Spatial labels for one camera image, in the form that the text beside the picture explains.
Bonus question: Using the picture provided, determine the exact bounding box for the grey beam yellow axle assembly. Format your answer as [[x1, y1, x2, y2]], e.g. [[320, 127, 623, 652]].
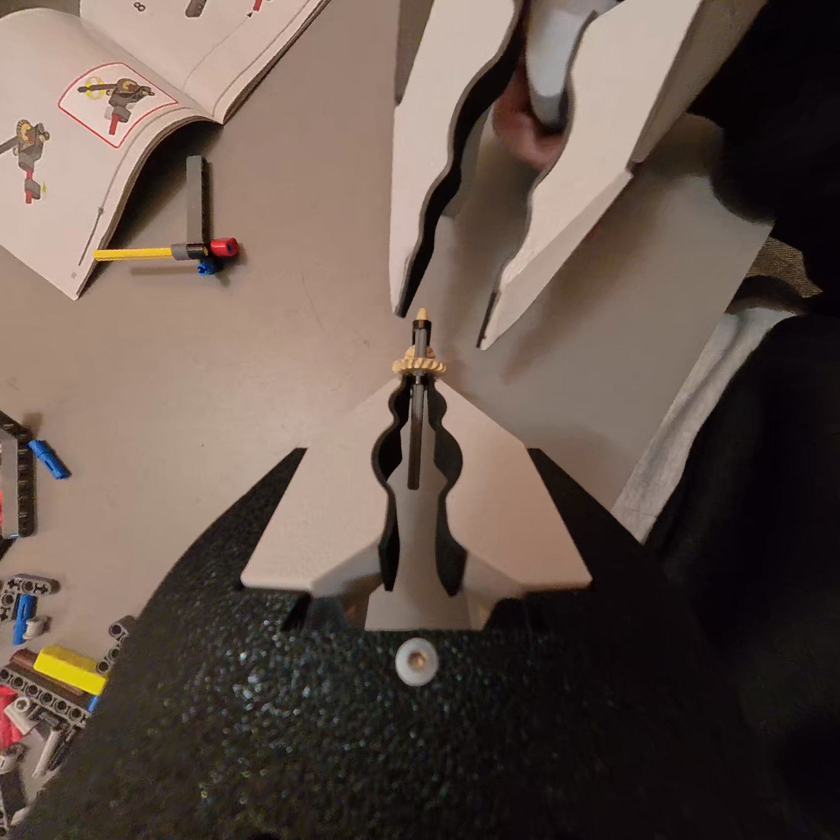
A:
[[92, 155, 240, 277]]

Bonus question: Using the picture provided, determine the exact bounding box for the person's right hand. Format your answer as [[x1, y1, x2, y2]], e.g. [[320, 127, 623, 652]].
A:
[[492, 64, 567, 174]]

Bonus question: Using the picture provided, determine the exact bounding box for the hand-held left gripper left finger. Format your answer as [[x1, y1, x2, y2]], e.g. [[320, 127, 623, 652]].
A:
[[240, 377, 403, 616]]

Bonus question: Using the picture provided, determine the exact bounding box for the open instruction booklet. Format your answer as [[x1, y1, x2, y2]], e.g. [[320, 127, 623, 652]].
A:
[[0, 0, 333, 302]]

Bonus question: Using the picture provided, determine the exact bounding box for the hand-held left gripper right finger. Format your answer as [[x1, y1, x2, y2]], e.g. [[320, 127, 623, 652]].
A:
[[433, 379, 593, 622]]

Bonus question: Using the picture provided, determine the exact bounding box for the tan gear red axle assembly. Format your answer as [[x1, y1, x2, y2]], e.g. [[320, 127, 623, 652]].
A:
[[392, 306, 449, 491]]

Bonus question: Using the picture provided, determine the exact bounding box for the pile of lego pieces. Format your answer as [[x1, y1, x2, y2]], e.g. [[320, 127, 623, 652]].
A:
[[0, 410, 140, 829]]

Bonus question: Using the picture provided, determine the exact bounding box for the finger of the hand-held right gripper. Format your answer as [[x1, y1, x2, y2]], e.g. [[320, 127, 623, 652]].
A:
[[387, 0, 526, 320], [476, 0, 714, 350]]

